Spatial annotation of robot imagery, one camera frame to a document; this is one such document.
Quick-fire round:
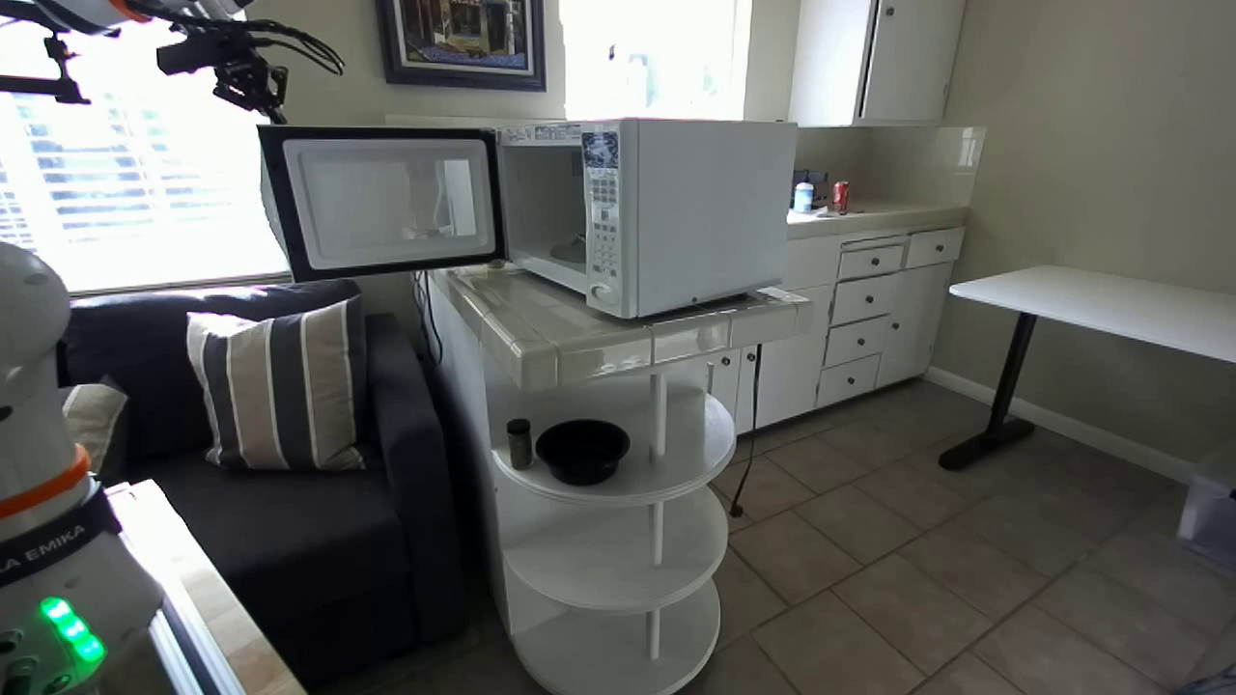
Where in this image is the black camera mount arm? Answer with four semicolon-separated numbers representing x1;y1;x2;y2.
0;29;98;109

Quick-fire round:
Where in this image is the striped grey white pillow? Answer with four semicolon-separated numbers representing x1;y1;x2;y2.
183;298;370;477

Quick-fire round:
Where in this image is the light wooden robot table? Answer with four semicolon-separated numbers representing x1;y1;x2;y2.
106;477;309;695

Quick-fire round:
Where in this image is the plain cream pillow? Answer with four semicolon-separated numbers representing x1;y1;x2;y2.
59;378;133;477

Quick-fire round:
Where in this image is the dark framed wall picture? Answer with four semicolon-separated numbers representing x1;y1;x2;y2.
370;0;548;98

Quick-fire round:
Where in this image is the white microwave body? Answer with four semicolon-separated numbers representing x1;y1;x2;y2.
491;115;805;324

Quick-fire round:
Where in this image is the black framed microwave door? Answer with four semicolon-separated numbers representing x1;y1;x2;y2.
256;121;509;288

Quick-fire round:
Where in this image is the black power cable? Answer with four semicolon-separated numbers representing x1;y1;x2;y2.
726;343;765;520

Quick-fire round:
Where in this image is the white kitchen drawer cabinet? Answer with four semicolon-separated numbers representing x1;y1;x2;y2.
698;200;973;437

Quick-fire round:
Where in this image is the white upper wall cabinet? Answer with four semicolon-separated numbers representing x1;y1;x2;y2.
785;0;968;131

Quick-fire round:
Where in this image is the white round shelf counter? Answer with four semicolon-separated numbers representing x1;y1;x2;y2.
422;262;816;695

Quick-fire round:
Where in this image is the dark grey sofa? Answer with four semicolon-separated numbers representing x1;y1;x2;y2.
54;279;476;693

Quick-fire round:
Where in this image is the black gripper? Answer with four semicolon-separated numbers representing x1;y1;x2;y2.
151;29;295;127

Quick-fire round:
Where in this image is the black bowl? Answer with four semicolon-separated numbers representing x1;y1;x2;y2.
533;418;635;492

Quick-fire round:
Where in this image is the small dark cup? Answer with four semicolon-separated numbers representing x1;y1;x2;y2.
502;414;536;477

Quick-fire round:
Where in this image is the white desk with black leg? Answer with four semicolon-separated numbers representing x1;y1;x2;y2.
936;262;1236;477

